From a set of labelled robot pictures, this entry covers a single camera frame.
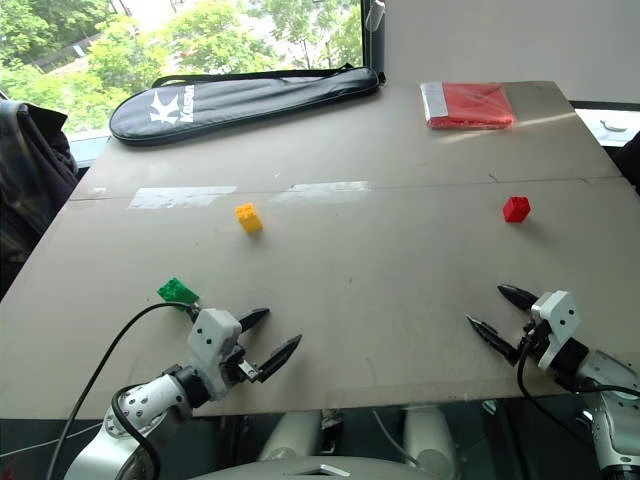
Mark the white robot leg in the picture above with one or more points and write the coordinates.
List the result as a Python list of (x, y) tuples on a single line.
[(432, 440), (290, 435)]

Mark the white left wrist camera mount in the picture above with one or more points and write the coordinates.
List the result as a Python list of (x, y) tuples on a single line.
[(212, 335)]

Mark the red packet in clear plastic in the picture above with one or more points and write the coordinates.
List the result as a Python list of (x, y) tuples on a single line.
[(475, 106)]

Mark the black racket bag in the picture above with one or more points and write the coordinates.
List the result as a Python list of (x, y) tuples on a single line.
[(240, 102)]

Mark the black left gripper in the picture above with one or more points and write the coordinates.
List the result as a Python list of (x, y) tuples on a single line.
[(235, 367)]

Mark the dark jacket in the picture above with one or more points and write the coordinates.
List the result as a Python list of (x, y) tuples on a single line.
[(35, 175)]

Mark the dark rounded object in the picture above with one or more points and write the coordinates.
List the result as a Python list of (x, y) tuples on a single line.
[(629, 160)]

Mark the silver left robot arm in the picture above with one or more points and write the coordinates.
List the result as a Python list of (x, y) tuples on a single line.
[(150, 400)]

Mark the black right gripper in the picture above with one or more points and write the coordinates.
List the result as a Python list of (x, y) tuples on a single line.
[(537, 347)]

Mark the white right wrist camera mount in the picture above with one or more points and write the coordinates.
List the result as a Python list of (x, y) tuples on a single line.
[(560, 320)]

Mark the yellow toy brick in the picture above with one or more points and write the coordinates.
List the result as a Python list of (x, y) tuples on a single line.
[(248, 218)]

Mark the green toy brick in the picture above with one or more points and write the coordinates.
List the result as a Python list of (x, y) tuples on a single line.
[(175, 291)]

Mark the red toy brick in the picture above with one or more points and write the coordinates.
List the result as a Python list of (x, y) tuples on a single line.
[(516, 209)]

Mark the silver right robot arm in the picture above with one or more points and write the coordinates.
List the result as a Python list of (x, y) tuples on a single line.
[(612, 390)]

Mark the clear tape patch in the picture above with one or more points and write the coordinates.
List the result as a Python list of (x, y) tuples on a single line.
[(322, 192), (180, 197)]

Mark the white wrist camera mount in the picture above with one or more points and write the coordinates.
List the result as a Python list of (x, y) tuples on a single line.
[(560, 320), (212, 335)]

